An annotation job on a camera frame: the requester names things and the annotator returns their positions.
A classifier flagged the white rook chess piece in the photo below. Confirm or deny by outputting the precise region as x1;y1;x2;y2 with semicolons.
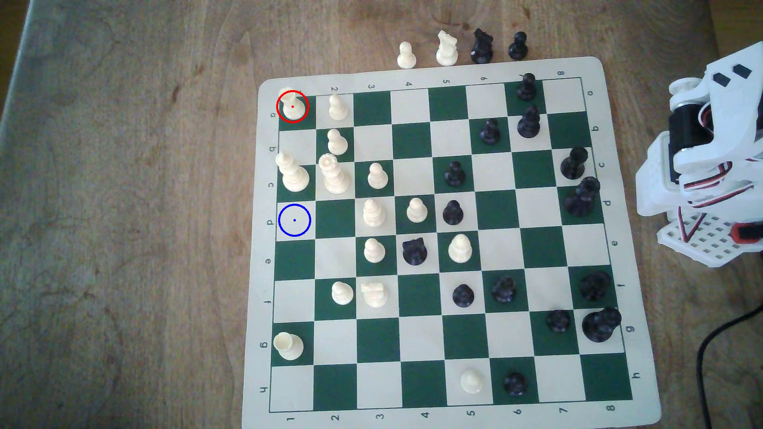
280;87;307;120
272;332;305;361

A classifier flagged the black cable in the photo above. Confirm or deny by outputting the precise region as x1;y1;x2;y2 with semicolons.
696;307;763;429

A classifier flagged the white pawn right centre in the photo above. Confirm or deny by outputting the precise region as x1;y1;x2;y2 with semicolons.
447;234;473;264

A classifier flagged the black queen chess piece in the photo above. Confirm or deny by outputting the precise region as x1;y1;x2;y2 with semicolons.
563;176;602;218

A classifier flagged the white queen chess piece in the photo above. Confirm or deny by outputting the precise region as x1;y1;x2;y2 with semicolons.
318;153;352;195

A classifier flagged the black knight chess piece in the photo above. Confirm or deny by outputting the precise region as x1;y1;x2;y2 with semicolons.
470;28;495;65
402;237;429;267

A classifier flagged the white bishop chess piece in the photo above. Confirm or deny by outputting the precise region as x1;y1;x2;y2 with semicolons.
362;198;387;228

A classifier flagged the black king chess piece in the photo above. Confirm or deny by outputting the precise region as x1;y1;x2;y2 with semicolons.
582;307;622;343

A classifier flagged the black rook chess piece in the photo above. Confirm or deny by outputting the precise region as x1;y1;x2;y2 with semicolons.
491;276;518;303
579;271;613;302

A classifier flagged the green and cream chess mat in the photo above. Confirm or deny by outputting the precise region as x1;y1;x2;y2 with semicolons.
241;56;662;429

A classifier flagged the red and black clamp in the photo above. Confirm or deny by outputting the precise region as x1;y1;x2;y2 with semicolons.
732;222;763;245

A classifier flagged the white king chess piece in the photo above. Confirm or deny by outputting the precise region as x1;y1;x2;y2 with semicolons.
275;151;311;193

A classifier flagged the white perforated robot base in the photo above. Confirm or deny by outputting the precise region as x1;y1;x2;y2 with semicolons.
656;209;763;267

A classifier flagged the white knight chess piece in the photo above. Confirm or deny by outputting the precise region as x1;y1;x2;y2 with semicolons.
435;30;460;67
361;281;390;308

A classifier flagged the black bishop chess piece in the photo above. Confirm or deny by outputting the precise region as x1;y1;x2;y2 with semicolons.
560;147;590;181
517;105;541;139

